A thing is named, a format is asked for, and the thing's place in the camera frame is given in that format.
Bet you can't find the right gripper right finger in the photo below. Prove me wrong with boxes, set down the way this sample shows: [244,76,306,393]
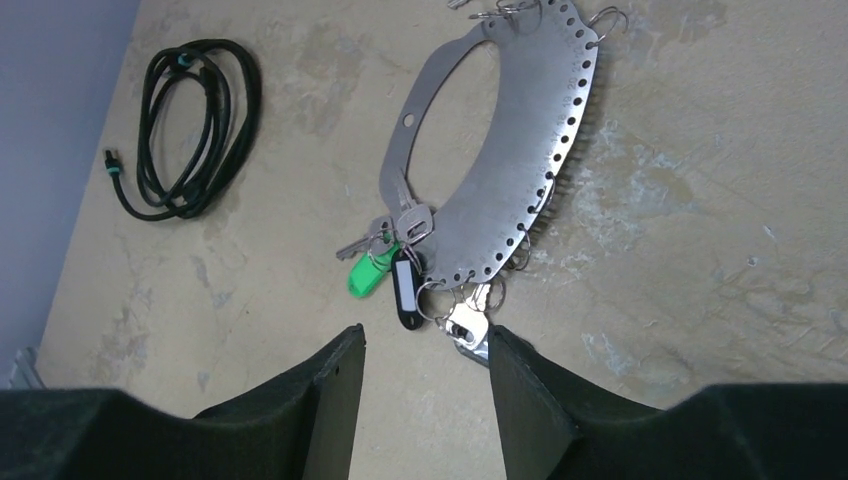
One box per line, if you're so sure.
[489,326,847,479]

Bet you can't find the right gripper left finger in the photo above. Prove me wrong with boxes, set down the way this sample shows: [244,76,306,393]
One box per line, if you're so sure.
[1,325,366,479]

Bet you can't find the green key tag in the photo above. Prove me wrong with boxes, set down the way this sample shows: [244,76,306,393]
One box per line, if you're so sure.
[347,245,399,298]

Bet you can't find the black key tag on plate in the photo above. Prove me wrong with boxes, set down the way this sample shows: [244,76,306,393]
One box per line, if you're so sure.
[391,250,424,331]

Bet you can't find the black coiled cable far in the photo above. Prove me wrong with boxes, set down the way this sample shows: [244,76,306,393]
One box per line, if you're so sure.
[102,38,264,223]

